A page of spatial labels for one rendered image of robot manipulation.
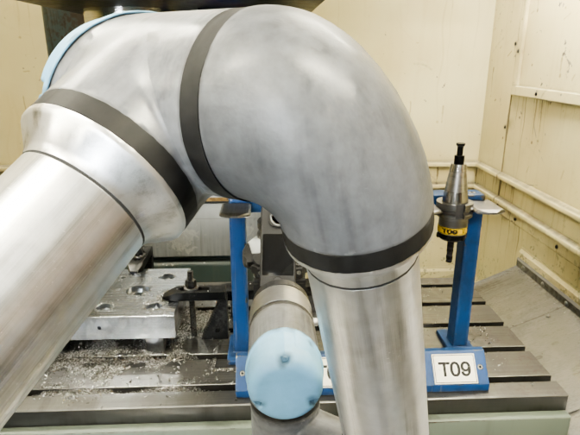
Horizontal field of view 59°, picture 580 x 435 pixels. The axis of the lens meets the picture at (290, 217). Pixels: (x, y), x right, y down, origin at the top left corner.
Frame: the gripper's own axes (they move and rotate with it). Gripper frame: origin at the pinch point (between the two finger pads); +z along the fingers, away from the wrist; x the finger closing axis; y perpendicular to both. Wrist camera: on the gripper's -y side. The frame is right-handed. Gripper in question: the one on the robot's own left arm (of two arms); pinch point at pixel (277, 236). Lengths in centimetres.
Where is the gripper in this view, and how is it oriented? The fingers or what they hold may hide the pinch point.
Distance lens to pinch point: 81.1
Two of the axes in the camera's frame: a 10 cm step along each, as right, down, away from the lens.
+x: 10.0, 0.0, 0.5
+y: -0.1, 9.5, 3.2
